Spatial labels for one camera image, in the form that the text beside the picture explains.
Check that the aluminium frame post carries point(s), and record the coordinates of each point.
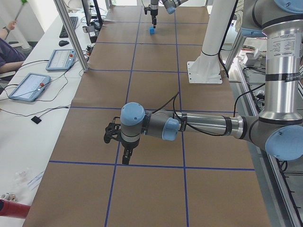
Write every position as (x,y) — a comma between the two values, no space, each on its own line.
(71,33)

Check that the person forearm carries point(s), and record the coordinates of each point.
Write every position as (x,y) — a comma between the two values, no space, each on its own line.
(10,58)

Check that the near teach pendant tablet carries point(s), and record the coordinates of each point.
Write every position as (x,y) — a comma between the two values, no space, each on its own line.
(31,87)

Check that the red fire extinguisher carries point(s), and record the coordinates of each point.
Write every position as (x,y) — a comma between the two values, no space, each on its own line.
(13,209)

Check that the blue cube block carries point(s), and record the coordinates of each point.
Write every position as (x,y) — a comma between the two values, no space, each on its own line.
(151,30)

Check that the far teach pendant tablet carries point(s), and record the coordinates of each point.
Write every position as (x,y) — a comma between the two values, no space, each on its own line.
(61,59)

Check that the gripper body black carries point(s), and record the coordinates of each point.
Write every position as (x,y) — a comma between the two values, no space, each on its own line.
(129,145)
(154,12)

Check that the small black square device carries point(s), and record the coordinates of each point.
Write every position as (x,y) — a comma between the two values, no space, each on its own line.
(36,119)

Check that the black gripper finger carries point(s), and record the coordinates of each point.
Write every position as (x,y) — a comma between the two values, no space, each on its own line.
(154,20)
(127,156)

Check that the black computer mouse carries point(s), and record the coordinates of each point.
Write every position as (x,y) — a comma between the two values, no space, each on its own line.
(63,43)

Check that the teach pendant tablet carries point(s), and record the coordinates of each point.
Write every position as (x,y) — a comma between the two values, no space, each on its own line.
(31,87)
(61,59)

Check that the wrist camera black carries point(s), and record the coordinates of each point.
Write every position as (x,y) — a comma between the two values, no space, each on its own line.
(113,131)

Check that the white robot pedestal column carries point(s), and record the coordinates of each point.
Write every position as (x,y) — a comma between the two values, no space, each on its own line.
(206,68)

